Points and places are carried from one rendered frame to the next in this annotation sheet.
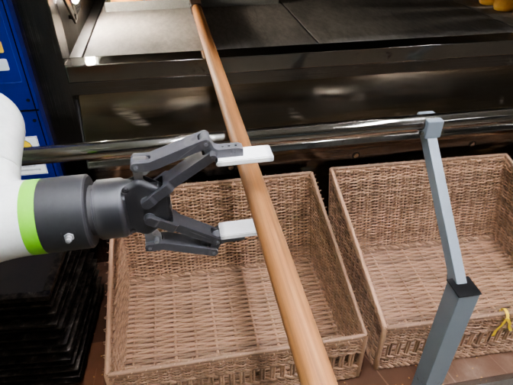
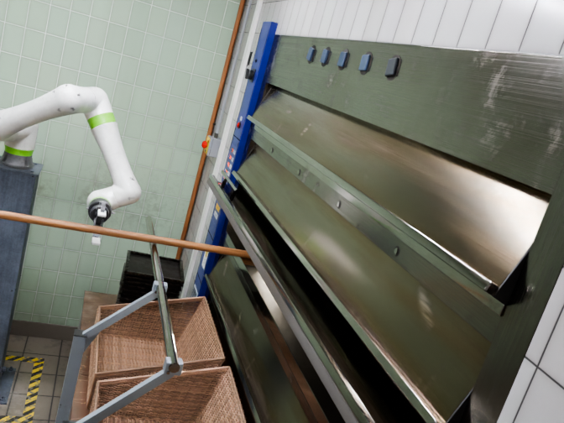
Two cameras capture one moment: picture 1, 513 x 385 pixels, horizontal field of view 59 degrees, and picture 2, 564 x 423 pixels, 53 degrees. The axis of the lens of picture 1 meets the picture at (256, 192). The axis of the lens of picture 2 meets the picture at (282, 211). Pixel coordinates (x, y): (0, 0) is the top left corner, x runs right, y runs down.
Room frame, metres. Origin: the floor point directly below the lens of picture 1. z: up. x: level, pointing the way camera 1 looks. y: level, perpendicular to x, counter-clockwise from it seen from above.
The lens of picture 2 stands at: (0.77, -2.14, 1.95)
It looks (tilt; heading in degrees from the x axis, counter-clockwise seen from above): 13 degrees down; 80
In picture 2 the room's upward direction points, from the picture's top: 16 degrees clockwise
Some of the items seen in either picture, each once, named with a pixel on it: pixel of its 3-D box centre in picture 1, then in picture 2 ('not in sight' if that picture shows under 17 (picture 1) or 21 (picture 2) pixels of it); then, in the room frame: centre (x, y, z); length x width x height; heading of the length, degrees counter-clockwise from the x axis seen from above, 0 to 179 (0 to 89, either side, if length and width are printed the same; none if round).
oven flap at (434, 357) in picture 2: not in sight; (308, 221); (1.16, -0.45, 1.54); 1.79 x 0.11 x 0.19; 100
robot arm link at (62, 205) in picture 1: (72, 211); (101, 210); (0.44, 0.23, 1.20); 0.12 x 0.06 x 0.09; 11
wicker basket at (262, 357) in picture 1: (227, 277); (153, 345); (0.79, 0.07, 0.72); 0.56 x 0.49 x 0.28; 100
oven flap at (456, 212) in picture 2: not in sight; (332, 141); (1.16, -0.45, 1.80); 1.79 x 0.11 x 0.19; 100
